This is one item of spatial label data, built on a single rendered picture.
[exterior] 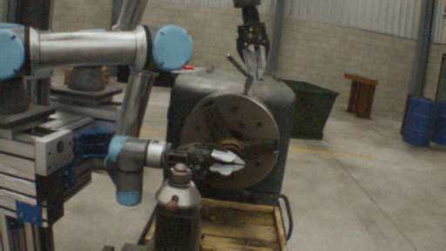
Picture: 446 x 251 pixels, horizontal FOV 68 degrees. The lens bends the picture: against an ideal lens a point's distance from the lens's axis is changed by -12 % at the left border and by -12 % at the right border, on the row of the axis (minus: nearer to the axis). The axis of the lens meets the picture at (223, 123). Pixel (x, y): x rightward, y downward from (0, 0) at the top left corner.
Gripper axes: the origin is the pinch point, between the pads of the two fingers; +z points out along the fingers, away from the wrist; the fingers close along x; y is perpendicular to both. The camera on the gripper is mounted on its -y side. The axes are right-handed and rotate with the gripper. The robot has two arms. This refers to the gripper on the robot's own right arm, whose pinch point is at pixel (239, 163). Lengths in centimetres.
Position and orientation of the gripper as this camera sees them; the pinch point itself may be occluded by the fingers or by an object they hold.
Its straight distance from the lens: 101.3
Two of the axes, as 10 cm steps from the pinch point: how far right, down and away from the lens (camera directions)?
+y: -0.4, 2.1, -9.8
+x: 1.2, -9.7, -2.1
